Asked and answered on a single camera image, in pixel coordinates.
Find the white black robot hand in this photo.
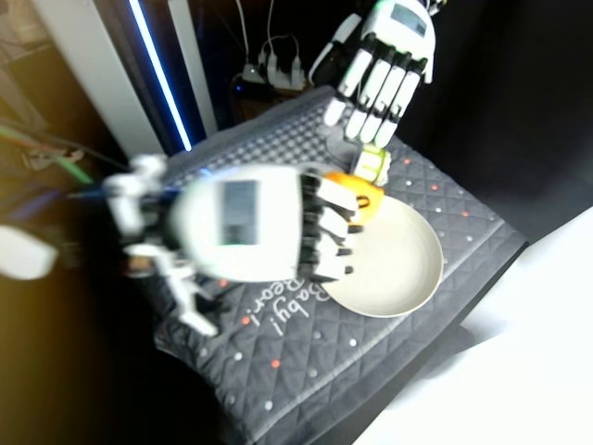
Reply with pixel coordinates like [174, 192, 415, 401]
[167, 164, 367, 285]
[309, 0, 437, 147]

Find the yellow-green small cube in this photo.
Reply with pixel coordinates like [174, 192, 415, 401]
[351, 144, 393, 186]

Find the white round plate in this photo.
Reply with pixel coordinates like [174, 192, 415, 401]
[319, 194, 445, 319]

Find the white power strip with plugs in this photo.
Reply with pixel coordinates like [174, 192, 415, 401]
[231, 34, 309, 92]

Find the grey quilt with printed bear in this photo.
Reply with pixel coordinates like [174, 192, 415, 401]
[152, 85, 529, 445]

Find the blue white light strip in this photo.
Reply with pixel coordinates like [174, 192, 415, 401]
[127, 0, 194, 153]

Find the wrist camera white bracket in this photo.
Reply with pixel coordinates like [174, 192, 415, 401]
[157, 259, 233, 337]

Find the white frame post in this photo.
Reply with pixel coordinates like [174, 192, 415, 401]
[32, 0, 164, 159]

